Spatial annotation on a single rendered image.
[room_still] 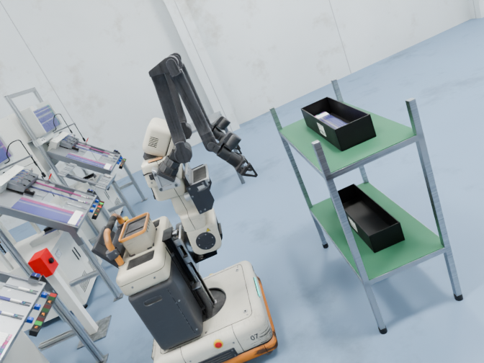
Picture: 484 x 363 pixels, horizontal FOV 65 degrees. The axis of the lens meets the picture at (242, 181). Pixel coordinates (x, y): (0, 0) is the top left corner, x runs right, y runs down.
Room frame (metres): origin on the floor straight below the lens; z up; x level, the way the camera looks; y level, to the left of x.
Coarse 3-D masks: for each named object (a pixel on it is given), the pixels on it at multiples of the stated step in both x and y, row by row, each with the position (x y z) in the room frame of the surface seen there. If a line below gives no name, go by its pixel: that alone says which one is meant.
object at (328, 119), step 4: (324, 112) 2.11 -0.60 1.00; (316, 116) 2.11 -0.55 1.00; (320, 116) 2.08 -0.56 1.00; (324, 116) 2.05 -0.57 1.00; (328, 116) 2.02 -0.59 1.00; (332, 116) 1.99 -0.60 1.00; (324, 120) 1.98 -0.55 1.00; (328, 120) 1.95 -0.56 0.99; (332, 120) 1.92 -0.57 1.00; (336, 120) 1.89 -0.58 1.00; (340, 120) 1.87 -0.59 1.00; (328, 124) 1.89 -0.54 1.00; (332, 124) 1.87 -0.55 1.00; (336, 124) 1.84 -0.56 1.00; (340, 124) 1.82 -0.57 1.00; (344, 124) 1.79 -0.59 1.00; (336, 128) 1.78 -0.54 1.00
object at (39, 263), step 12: (36, 252) 2.63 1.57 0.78; (48, 252) 2.62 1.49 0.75; (36, 264) 2.50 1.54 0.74; (48, 264) 2.53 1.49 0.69; (48, 276) 2.50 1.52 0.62; (60, 288) 2.54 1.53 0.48; (72, 300) 2.54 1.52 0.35; (84, 312) 2.57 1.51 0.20; (84, 324) 2.54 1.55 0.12; (96, 324) 2.59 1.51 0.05; (108, 324) 2.58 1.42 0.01; (96, 336) 2.49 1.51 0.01
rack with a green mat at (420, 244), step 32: (288, 128) 2.27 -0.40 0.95; (384, 128) 1.64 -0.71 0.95; (416, 128) 1.44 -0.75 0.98; (320, 160) 1.45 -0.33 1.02; (352, 160) 1.47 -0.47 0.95; (320, 224) 2.09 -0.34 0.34; (416, 224) 1.68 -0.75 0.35; (352, 256) 1.66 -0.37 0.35; (384, 256) 1.55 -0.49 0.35; (416, 256) 1.46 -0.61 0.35; (448, 256) 1.44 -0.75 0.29
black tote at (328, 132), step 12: (300, 108) 2.17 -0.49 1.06; (312, 108) 2.16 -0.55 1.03; (324, 108) 2.16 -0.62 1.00; (336, 108) 2.04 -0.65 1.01; (348, 108) 1.85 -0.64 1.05; (312, 120) 1.98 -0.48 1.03; (348, 120) 1.91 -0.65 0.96; (360, 120) 1.60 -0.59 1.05; (324, 132) 1.79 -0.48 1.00; (336, 132) 1.60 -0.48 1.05; (348, 132) 1.60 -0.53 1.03; (360, 132) 1.60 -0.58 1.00; (372, 132) 1.59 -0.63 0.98; (336, 144) 1.65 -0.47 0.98; (348, 144) 1.60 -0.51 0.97
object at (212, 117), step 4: (216, 112) 4.54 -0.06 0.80; (220, 112) 4.54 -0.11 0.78; (208, 116) 4.54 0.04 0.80; (212, 116) 4.43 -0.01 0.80; (216, 116) 4.34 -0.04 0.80; (212, 120) 4.20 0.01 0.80; (192, 124) 4.50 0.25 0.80; (192, 128) 4.27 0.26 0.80; (192, 132) 4.17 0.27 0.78; (236, 152) 4.51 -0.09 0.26; (184, 164) 4.64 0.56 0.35; (236, 172) 4.12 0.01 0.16; (240, 176) 4.11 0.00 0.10; (240, 180) 4.12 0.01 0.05; (244, 180) 4.14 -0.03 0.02
